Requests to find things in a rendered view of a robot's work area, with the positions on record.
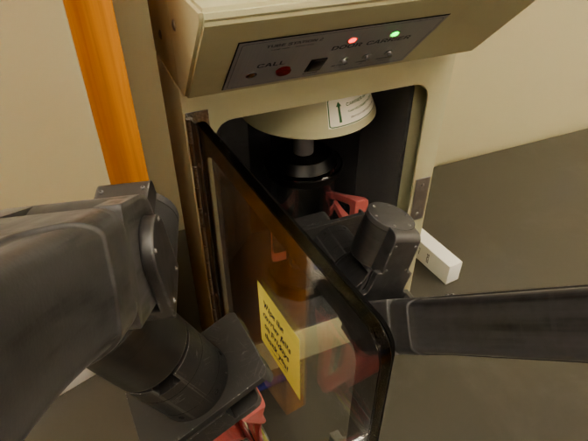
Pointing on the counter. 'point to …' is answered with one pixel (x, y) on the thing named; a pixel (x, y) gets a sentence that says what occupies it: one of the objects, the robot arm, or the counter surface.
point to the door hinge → (198, 179)
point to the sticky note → (279, 339)
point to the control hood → (187, 17)
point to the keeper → (419, 198)
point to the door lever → (253, 431)
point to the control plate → (315, 45)
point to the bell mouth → (318, 119)
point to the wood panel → (107, 87)
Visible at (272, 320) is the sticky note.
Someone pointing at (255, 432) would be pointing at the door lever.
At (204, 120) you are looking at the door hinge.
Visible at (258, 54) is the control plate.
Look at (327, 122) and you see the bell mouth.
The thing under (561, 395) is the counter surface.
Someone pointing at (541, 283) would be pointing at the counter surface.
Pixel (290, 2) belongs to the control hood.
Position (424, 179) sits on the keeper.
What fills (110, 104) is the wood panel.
